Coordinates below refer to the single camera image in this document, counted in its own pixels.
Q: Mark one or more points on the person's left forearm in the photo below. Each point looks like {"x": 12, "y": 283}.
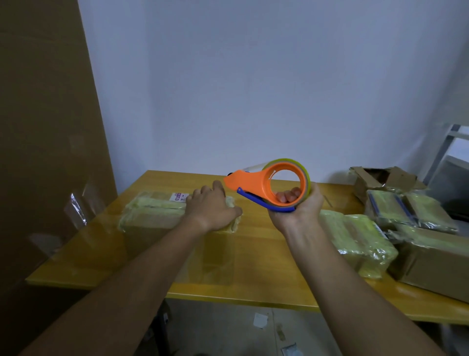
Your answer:
{"x": 110, "y": 297}

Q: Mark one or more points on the small box with 031 label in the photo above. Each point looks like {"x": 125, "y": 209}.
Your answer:
{"x": 375, "y": 245}

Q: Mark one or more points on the black metal table leg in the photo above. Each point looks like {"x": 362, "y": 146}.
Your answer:
{"x": 162, "y": 330}

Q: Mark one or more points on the large pink label cardboard box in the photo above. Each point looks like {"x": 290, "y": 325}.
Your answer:
{"x": 154, "y": 227}

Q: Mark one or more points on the white metal shelf rack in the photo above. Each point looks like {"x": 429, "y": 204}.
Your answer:
{"x": 445, "y": 146}

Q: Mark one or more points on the large brown cardboard sheet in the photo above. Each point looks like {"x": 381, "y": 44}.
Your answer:
{"x": 47, "y": 146}

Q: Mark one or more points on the person's right forearm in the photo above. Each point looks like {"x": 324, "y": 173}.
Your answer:
{"x": 359, "y": 304}

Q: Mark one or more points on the yellow wooden table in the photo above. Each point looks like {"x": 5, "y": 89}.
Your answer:
{"x": 264, "y": 256}

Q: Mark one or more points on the row of cardboard boxes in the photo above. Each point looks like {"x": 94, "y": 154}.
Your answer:
{"x": 399, "y": 178}

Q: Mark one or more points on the white paper scrap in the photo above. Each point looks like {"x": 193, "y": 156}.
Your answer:
{"x": 260, "y": 321}

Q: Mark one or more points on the black bag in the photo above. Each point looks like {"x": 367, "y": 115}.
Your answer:
{"x": 456, "y": 209}

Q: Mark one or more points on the person's right hand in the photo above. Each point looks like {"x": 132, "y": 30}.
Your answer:
{"x": 300, "y": 220}

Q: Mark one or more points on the silver foil packet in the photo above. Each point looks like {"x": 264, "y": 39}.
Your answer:
{"x": 292, "y": 350}

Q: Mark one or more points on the taped box with blue stripe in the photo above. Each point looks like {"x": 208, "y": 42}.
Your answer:
{"x": 386, "y": 207}

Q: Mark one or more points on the taped box with label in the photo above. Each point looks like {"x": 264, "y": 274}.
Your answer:
{"x": 335, "y": 227}

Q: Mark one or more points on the person's left hand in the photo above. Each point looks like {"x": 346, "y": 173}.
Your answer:
{"x": 210, "y": 209}

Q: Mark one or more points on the orange dispenser with yellow tape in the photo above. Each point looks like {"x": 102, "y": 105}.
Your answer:
{"x": 253, "y": 181}

